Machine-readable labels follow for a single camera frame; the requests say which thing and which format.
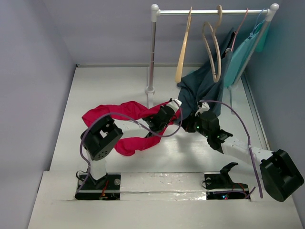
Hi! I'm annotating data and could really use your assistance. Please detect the red t shirt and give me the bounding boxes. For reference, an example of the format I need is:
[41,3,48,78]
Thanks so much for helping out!
[81,101,168,156]

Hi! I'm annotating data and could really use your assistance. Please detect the beige wooden hanger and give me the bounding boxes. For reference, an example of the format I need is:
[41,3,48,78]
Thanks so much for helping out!
[175,7,193,83]
[202,5,223,83]

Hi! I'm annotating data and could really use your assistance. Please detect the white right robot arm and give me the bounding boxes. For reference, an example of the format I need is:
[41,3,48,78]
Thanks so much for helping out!
[182,111,305,202]

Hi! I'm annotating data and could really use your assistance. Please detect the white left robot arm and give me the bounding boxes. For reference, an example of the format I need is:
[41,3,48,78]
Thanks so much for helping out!
[80,99,182,188]

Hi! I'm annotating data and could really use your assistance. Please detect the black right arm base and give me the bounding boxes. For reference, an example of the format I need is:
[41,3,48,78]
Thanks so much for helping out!
[201,162,256,201]

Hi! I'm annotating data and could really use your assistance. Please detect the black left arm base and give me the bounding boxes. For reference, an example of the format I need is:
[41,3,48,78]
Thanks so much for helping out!
[74,170,121,200]

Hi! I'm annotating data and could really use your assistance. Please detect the dark teal t shirt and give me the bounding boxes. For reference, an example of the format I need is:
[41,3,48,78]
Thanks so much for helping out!
[177,28,235,120]

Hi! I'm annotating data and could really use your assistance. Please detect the turquoise t shirt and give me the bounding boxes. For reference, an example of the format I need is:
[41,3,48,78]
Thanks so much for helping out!
[224,21,264,87]

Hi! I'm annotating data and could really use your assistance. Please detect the blue hanger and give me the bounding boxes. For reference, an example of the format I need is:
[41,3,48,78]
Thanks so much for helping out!
[252,8,266,36]

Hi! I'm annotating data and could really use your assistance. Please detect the pink hanger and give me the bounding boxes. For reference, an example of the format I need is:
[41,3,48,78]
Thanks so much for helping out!
[231,8,249,52]

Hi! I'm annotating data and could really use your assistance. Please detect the white clothes rack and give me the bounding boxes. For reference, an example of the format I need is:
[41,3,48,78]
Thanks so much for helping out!
[145,3,280,108]

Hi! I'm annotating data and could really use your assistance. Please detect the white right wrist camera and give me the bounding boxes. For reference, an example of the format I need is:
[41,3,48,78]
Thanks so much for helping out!
[195,101,210,116]

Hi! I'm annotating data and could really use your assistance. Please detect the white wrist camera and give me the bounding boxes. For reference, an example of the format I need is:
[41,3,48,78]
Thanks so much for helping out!
[195,101,210,116]
[167,98,182,113]

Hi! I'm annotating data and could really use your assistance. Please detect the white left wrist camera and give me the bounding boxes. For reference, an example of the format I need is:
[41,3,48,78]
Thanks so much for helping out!
[167,98,182,113]

